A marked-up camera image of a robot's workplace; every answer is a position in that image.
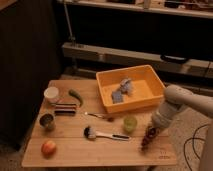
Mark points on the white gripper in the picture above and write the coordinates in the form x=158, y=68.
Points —
x=164, y=115

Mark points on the grey crumpled cloth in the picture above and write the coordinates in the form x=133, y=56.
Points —
x=125, y=87

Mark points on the dark grape bunch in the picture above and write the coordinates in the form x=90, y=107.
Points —
x=150, y=134

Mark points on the red apple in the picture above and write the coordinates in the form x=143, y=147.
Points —
x=48, y=148

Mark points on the yellow plastic bin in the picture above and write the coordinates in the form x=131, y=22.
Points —
x=146, y=88

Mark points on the dish brush white handle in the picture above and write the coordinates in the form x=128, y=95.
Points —
x=92, y=134

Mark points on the dark rectangular block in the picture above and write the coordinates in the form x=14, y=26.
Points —
x=65, y=109

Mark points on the grey shelf rail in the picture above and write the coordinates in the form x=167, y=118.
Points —
x=130, y=58

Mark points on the wooden table board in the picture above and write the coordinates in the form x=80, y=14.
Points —
x=74, y=150

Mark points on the metal cup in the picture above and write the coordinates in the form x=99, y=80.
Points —
x=47, y=122

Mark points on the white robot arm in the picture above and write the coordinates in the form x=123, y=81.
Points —
x=175, y=100

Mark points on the green chili pepper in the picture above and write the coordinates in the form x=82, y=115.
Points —
x=77, y=96

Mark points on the green plastic cup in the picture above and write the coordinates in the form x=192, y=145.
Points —
x=130, y=124

